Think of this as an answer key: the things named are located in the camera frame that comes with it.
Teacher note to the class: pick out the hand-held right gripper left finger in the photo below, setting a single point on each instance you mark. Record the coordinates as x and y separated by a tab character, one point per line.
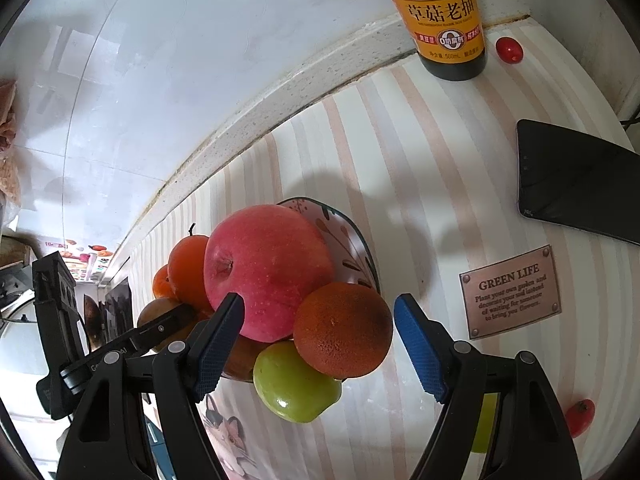
220	350

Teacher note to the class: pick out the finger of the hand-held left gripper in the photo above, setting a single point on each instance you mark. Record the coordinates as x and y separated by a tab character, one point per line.
160	329

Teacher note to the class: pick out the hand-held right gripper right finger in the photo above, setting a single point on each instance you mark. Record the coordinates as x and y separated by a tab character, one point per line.
417	350

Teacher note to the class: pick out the small orange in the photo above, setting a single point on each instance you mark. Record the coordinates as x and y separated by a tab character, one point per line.
161	282

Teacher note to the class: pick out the large orange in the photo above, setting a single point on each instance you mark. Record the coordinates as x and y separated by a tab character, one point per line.
187	270

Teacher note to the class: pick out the dark brownish orange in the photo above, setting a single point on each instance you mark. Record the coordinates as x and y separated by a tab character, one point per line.
342	330

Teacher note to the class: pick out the green apple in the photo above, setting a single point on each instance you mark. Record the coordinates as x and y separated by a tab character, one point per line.
295	390
485	425

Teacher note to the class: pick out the large red apple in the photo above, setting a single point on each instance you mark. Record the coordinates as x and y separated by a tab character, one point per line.
265	265

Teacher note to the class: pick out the oval floral ceramic plate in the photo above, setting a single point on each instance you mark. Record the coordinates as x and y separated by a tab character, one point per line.
345	245

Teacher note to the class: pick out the cherry tomato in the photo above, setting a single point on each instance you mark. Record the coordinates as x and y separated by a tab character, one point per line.
580	417
509	50

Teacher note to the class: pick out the striped cat print tablecloth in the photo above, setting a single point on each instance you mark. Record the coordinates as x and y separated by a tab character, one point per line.
425	170

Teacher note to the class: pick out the plastic bag with orange contents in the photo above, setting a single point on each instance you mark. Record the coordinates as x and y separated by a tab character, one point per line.
7	135

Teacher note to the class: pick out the black smartphone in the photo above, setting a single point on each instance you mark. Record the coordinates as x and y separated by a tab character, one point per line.
575	180

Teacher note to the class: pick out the dark soy sauce bottle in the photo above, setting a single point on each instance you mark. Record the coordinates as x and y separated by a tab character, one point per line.
445	20

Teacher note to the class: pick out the colourful wall stickers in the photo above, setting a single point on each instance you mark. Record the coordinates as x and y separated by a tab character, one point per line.
80	260

